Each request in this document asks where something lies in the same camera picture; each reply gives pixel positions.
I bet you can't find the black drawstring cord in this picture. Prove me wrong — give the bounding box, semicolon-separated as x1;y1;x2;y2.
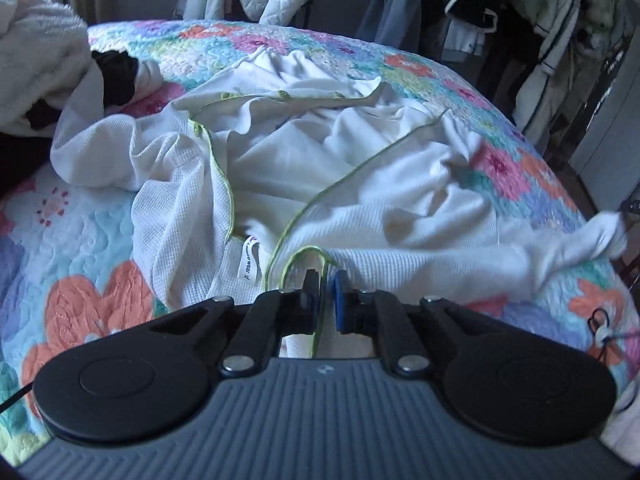
587;307;640;361

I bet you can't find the white waffle knit garment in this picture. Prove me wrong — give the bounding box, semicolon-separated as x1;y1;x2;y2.
50;45;628;361

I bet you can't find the black garment white trim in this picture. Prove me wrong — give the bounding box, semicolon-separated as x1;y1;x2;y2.
442;0;501;56

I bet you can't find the black cloth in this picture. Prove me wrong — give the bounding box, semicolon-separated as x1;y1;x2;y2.
25;50;138;131

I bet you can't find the white fluffy blanket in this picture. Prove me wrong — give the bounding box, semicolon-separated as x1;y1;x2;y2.
0;0;108;136

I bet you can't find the white robe dark piping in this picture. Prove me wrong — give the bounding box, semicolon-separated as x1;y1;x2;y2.
515;0;631;146

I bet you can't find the black cable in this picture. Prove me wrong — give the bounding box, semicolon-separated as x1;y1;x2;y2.
0;380;38;416

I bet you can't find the grey-blue hanging garment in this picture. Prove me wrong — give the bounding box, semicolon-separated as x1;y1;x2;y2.
355;0;431;43

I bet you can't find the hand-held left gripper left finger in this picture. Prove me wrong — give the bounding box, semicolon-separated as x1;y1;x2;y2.
150;269;323;378

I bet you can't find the floral quilt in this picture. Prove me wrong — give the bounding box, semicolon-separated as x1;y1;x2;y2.
0;19;640;466

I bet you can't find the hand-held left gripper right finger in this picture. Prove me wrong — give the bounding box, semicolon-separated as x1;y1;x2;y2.
332;270;493;378

